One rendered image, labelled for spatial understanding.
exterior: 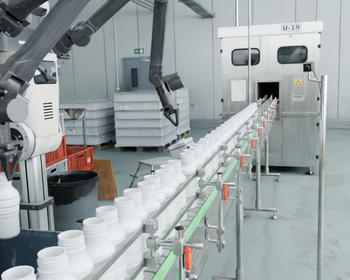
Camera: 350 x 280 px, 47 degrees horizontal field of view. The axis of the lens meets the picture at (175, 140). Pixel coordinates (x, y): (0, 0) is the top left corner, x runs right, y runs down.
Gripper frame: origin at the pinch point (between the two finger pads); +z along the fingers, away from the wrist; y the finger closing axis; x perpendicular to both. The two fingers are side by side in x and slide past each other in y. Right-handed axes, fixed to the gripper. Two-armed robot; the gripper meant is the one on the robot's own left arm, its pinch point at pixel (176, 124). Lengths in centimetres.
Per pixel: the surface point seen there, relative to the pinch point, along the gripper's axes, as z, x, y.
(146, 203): 12, -17, -97
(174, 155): 12.2, 2.7, -10.2
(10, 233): 9, 24, -91
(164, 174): 9, -19, -84
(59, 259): 9, -19, -131
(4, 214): 4, 22, -92
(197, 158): 12, -18, -50
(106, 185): 41, 183, 245
